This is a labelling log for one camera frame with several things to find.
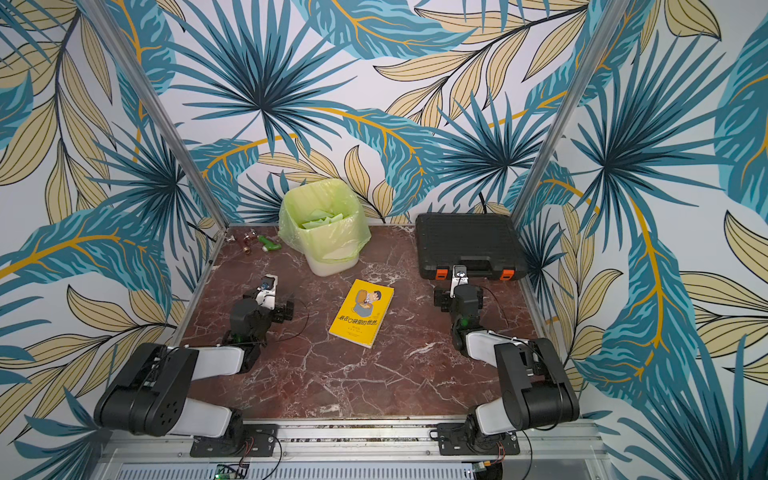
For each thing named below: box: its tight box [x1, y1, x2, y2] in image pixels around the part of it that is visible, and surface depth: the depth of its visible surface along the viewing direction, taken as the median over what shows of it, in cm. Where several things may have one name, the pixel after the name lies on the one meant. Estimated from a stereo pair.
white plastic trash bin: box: [305, 255, 360, 277], surface depth 103 cm
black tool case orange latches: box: [415, 213, 527, 280], surface depth 107 cm
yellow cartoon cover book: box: [328, 278, 395, 349], surface depth 97 cm
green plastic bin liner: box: [278, 179, 371, 262], surface depth 94 cm
